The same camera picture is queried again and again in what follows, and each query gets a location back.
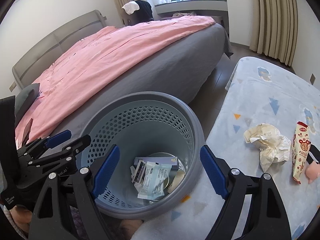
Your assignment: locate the lined paper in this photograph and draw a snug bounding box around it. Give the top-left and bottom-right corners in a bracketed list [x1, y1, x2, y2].
[244, 123, 292, 173]

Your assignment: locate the red beige candy wrapper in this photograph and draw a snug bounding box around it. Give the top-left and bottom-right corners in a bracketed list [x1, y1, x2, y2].
[292, 121, 311, 185]

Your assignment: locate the pale green wipes packet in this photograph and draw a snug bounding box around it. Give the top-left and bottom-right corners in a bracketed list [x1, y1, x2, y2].
[138, 161, 172, 200]

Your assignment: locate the grey perforated trash bin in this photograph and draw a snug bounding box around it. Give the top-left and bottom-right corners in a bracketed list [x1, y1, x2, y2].
[76, 92, 204, 219]

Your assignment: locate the lavender cardboard box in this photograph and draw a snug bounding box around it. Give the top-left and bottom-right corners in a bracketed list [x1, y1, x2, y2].
[133, 157, 178, 169]

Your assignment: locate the white playing card box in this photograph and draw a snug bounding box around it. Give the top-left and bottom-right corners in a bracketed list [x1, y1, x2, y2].
[132, 159, 146, 183]

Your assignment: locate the white tissue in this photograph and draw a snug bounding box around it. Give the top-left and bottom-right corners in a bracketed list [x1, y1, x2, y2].
[130, 166, 145, 192]

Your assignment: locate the red white paper cup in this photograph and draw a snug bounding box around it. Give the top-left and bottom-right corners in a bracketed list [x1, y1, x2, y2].
[149, 152, 186, 195]

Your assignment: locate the black phone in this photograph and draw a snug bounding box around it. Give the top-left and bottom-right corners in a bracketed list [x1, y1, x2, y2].
[22, 118, 33, 146]

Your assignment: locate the grey pillow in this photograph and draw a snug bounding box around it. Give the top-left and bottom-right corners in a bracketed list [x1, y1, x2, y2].
[15, 83, 40, 127]

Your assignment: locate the pink plush toy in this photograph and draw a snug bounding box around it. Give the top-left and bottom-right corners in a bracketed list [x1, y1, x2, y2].
[305, 161, 320, 184]

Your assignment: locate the grey headboard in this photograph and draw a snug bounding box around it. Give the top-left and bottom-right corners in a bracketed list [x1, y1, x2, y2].
[12, 10, 107, 89]

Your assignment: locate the pink bed cover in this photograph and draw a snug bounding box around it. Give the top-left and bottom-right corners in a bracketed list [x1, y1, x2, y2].
[15, 16, 215, 142]

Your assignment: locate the light blue patterned blanket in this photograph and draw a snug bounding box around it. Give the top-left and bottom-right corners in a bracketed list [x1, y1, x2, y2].
[133, 57, 319, 239]

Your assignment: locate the grey bed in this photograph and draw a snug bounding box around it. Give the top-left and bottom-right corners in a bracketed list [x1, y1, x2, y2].
[48, 23, 232, 138]

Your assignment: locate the white cloth on chair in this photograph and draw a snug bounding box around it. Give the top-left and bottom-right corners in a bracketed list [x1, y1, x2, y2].
[121, 1, 140, 15]

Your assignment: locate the right beige curtain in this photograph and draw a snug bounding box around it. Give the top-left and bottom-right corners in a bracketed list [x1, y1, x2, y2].
[249, 0, 298, 67]

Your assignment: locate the grey window bench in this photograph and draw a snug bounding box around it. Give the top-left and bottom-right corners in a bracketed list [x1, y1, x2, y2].
[154, 0, 231, 43]

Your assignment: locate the wall socket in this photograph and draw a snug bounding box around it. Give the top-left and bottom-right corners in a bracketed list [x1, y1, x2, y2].
[310, 74, 316, 85]

